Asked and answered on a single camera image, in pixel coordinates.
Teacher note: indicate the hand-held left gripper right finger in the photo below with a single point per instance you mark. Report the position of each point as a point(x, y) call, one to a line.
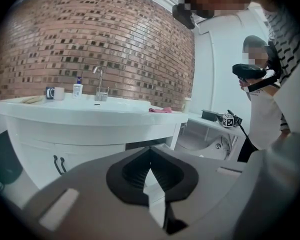
point(205, 184)

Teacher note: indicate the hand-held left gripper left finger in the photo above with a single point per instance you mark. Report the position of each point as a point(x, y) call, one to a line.
point(85, 199)

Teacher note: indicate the white basin with drain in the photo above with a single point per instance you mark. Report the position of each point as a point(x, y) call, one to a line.
point(202, 146)

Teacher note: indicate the white side table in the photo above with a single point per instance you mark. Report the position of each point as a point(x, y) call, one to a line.
point(200, 124)

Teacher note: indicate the spare hand-held gripper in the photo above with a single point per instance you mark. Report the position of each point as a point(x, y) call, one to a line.
point(228, 121)

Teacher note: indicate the white vanity cabinet with sink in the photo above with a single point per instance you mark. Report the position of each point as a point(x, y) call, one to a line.
point(90, 131)

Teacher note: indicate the black box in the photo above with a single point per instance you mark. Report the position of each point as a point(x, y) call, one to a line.
point(209, 115)

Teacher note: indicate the tall white cup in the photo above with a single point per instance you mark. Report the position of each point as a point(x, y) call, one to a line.
point(187, 105)

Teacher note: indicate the pink cloth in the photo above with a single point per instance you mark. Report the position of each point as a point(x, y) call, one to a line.
point(162, 110)

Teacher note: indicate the black bin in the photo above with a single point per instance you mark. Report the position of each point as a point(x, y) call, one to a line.
point(3, 159)

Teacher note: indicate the clear glass cup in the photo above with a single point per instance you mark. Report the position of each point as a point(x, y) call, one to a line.
point(103, 95)

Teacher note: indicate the white pump bottle blue cap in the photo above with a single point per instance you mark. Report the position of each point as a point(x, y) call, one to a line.
point(77, 90)

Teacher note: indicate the black and white mug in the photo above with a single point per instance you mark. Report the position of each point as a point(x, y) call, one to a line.
point(49, 93)

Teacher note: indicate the beige cloth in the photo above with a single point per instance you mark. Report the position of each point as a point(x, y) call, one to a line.
point(33, 99)

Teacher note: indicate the black headset device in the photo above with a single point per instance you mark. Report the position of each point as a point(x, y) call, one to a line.
point(247, 71)

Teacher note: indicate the chrome faucet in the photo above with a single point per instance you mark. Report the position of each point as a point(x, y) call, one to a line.
point(100, 79)

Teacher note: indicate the person's striped shirt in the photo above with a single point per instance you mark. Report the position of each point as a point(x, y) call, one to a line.
point(287, 39)

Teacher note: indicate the person's head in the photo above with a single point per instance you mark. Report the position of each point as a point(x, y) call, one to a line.
point(215, 1)

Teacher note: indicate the black head-worn camera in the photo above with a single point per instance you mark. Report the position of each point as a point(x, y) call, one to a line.
point(182, 15)

